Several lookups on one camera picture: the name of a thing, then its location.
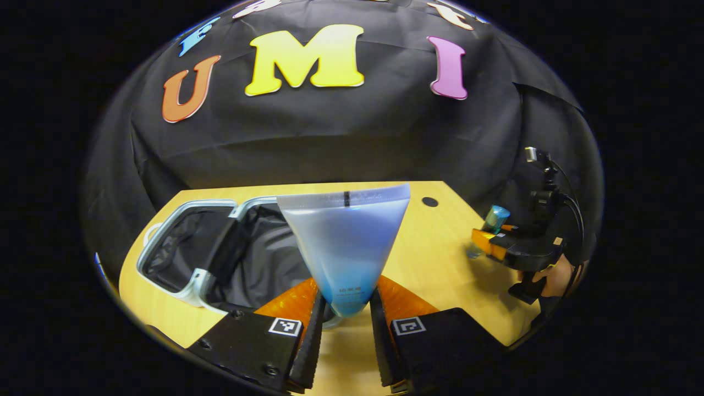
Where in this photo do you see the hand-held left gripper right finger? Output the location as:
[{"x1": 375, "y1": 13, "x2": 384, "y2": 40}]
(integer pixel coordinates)
[{"x1": 370, "y1": 275, "x2": 509, "y2": 394}]

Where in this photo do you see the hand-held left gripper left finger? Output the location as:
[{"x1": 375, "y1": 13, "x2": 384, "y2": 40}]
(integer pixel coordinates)
[{"x1": 186, "y1": 278, "x2": 326, "y2": 394}]

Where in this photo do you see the teal cylindrical bottle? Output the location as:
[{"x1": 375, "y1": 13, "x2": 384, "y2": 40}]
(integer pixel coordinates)
[{"x1": 466, "y1": 205, "x2": 511, "y2": 259}]

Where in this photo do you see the blue squeeze tube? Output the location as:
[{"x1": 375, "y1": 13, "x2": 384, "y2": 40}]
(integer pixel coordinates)
[{"x1": 276, "y1": 183, "x2": 411, "y2": 318}]

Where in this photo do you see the light blue suitcase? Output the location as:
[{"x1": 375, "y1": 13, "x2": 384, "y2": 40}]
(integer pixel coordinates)
[{"x1": 136, "y1": 196, "x2": 347, "y2": 331}]

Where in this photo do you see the black backdrop cloth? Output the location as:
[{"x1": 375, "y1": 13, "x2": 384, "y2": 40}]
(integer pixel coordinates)
[{"x1": 80, "y1": 0, "x2": 606, "y2": 292}]

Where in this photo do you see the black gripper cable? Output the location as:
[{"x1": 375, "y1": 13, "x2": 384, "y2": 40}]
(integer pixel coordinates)
[{"x1": 547, "y1": 158, "x2": 586, "y2": 287}]

